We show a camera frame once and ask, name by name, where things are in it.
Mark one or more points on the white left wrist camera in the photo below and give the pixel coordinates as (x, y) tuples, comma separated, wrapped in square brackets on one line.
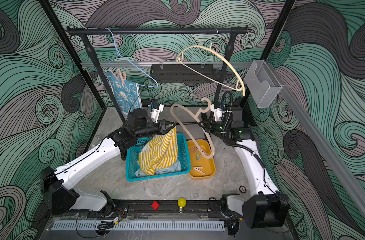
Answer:
[(156, 109)]

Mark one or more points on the light blue terry towel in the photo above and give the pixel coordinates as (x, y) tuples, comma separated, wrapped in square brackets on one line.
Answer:
[(176, 167)]

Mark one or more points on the orange plastic tray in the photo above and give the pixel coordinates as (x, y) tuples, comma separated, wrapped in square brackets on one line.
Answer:
[(208, 164)]

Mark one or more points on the blue rabbit print towel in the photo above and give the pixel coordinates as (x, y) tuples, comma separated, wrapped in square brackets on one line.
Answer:
[(127, 94)]

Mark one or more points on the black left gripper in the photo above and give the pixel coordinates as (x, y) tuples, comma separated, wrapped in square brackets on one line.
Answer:
[(160, 127)]

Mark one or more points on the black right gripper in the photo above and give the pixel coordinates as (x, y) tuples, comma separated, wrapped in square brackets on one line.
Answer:
[(209, 129)]

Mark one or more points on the orange clothespin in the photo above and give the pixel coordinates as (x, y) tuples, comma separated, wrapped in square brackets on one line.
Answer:
[(196, 149)]

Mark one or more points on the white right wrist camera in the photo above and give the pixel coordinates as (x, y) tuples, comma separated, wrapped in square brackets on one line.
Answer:
[(218, 113)]

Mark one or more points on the white slotted cable duct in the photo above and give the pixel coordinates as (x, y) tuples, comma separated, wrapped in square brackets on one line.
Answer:
[(142, 225)]

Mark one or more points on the white clothespin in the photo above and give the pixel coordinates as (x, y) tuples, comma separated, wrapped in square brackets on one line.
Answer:
[(199, 169)]

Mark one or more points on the round floor marker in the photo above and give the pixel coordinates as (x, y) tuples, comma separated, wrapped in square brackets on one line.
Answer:
[(242, 189)]

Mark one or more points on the pink clothespin on blue towel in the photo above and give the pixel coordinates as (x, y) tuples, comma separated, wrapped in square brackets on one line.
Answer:
[(122, 76)]

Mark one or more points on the red diamond marker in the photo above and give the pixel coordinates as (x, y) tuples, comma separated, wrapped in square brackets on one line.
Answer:
[(155, 205)]

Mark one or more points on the black clothes rack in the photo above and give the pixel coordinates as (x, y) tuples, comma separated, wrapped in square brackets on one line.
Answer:
[(158, 30)]

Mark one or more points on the light blue wire hanger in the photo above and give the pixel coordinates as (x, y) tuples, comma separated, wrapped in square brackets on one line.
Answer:
[(118, 54)]

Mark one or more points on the mint green clothespin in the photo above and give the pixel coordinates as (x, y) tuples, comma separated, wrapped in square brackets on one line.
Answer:
[(198, 155)]

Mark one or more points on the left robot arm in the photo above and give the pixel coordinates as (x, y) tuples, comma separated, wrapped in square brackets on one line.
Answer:
[(58, 185)]

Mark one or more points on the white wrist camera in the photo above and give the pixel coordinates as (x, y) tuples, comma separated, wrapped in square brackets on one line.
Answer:
[(156, 109), (218, 113)]

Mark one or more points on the teal plastic basket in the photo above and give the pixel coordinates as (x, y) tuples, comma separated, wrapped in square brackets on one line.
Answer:
[(132, 165)]

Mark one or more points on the yellow striped towel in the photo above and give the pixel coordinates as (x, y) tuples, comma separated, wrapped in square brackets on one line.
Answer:
[(159, 153)]

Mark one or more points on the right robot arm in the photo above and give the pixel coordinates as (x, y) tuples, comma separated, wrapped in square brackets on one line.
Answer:
[(266, 207)]

